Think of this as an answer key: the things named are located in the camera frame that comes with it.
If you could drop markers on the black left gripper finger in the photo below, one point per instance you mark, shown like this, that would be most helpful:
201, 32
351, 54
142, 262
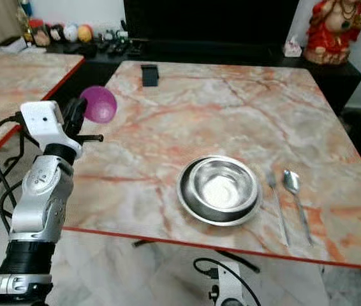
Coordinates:
75, 108

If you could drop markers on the purple plastic cup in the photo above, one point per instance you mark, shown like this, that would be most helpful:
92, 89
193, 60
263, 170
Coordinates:
101, 104

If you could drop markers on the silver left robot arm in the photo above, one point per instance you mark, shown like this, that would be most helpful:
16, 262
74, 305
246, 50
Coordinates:
40, 204

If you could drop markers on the yellow round figurine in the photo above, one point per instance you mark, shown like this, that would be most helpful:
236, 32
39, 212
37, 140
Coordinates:
85, 33

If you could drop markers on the white round figurine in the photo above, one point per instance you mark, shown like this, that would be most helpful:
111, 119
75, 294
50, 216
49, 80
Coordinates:
71, 32

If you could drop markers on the black cat figurine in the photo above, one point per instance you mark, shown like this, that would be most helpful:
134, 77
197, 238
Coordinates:
57, 33

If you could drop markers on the small black stand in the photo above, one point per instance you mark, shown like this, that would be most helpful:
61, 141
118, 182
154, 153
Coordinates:
150, 74

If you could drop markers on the red-lidded clear jar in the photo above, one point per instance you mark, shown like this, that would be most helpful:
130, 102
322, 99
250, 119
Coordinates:
39, 32

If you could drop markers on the white flat box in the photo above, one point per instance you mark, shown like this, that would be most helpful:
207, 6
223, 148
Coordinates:
11, 43

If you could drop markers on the gold trophy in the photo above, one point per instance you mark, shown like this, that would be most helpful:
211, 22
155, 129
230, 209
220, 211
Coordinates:
24, 16

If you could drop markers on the stainless steel fork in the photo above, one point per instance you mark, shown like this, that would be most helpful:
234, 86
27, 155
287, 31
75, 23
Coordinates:
278, 210

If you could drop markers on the stainless steel bowl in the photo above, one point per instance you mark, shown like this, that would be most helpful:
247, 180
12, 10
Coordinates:
219, 188

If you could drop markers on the stainless steel spoon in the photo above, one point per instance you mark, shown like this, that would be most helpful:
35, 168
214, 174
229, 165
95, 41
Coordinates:
291, 182

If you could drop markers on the black television screen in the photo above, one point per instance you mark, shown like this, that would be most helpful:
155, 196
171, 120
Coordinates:
206, 18

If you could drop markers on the red and gold statue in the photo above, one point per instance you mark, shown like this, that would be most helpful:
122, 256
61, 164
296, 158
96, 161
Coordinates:
333, 29

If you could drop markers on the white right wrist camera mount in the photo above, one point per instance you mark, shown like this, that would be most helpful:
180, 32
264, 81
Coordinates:
228, 284

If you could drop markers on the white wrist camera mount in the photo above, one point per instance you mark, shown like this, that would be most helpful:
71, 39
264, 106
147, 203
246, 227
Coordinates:
228, 284
50, 124

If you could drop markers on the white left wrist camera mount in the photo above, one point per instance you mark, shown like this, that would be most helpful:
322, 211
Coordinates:
50, 124

